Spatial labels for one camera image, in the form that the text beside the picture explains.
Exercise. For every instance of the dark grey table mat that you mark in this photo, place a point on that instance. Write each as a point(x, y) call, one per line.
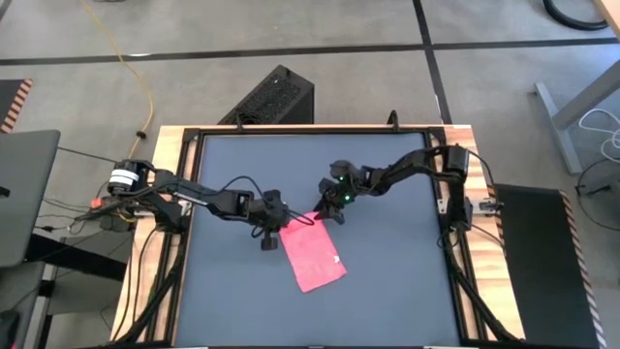
point(387, 310)

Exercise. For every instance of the grey laptop lid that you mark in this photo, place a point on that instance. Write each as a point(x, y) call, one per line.
point(24, 194)

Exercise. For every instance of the wooden desk corner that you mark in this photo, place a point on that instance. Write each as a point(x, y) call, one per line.
point(612, 12)

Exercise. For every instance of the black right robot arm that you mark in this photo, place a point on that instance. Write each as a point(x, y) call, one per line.
point(416, 162)

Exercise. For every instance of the black perforated computer tower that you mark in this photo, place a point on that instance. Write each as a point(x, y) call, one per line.
point(276, 97)

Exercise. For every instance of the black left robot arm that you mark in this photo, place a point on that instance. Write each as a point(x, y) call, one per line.
point(203, 196)

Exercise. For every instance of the black desk base bar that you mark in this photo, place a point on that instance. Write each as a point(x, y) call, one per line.
point(72, 257)

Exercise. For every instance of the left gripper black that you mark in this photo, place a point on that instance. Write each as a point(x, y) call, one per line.
point(271, 215)

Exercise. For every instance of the large black striped-edge mat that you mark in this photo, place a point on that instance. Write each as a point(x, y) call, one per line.
point(542, 281)

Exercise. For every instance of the red towel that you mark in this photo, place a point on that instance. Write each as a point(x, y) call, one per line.
point(312, 257)

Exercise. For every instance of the orange plug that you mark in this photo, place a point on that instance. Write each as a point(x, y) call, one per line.
point(97, 202)

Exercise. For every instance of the black frame clamp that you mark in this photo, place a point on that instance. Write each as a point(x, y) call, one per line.
point(393, 120)
point(239, 123)

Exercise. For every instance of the black metal table frame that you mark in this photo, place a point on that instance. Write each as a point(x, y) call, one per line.
point(315, 130)

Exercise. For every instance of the grey flat panel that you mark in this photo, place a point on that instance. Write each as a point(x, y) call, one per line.
point(19, 291)

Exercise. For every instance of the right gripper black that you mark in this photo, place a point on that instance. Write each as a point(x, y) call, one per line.
point(346, 186)

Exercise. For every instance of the small black striped-edge mat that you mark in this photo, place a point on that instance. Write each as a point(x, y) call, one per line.
point(12, 97)

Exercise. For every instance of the grey desk frame leg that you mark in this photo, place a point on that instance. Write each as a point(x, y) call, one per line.
point(554, 121)

